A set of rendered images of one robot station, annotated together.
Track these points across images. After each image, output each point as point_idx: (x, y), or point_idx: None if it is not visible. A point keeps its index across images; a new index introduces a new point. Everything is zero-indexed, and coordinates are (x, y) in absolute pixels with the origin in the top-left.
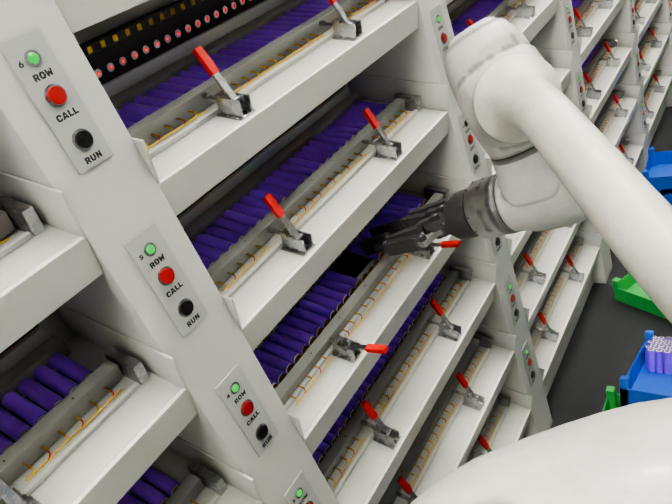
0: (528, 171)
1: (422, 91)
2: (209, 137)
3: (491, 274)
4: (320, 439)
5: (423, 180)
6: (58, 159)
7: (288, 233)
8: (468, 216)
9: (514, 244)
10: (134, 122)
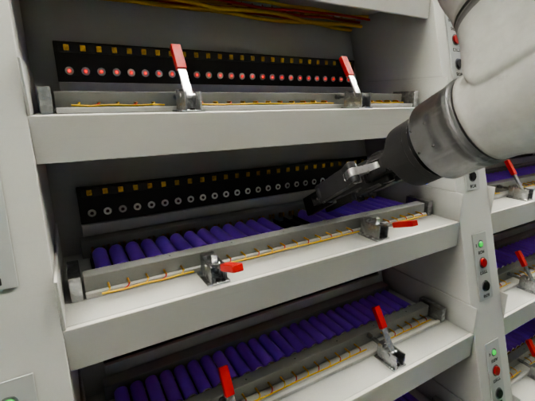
0: (509, 2)
1: (422, 87)
2: None
3: (469, 321)
4: (103, 355)
5: (408, 191)
6: None
7: (182, 91)
8: (411, 128)
9: (512, 309)
10: None
